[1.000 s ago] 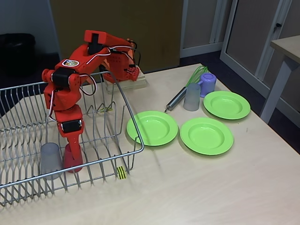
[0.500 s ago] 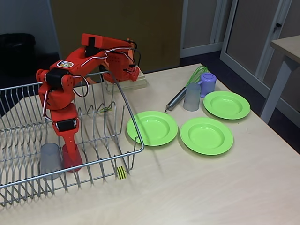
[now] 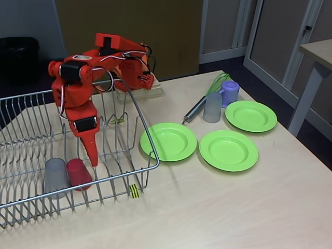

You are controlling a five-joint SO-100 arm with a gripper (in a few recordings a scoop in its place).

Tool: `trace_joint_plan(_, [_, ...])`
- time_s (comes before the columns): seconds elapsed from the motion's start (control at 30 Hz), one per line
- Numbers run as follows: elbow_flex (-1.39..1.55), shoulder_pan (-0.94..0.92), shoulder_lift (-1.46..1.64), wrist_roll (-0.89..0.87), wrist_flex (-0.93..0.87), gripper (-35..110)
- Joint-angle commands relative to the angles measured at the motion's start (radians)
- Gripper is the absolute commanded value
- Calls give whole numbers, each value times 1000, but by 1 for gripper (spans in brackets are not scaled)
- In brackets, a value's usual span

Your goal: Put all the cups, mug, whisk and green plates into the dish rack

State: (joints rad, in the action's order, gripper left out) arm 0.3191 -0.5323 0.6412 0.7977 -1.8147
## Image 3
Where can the yellow green tape bit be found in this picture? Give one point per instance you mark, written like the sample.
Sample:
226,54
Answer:
118,121

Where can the purple plastic mug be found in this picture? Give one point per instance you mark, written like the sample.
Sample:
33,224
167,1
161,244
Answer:
230,93

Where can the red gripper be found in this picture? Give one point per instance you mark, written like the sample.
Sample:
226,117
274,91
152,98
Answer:
85,125

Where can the grey translucent plastic cup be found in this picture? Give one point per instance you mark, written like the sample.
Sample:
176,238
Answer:
55,173
212,109

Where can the orange clamp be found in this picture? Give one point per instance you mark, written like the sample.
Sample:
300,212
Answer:
118,72

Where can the red plastic cup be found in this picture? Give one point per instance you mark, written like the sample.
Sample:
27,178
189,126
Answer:
77,173

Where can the grey sliding door cabinet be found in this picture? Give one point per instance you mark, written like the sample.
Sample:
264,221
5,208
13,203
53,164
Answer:
280,31

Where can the black cabinet lock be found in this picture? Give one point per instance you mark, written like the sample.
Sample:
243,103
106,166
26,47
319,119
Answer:
307,27

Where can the black trash bin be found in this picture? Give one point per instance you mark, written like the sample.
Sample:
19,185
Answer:
18,59

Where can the wooden base block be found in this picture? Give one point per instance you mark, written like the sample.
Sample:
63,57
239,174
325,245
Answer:
153,90

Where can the red robot arm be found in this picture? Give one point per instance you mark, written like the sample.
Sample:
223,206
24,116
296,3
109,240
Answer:
75,94

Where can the brown partition board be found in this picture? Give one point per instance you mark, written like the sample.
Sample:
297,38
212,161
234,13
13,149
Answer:
168,26

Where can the yellow black striped tape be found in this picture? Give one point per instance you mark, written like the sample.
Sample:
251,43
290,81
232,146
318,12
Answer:
135,192

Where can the beige side table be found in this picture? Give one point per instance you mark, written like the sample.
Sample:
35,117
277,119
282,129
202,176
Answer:
319,49

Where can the green plastic plate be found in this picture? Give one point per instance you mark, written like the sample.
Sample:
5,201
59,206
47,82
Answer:
250,116
228,150
168,140

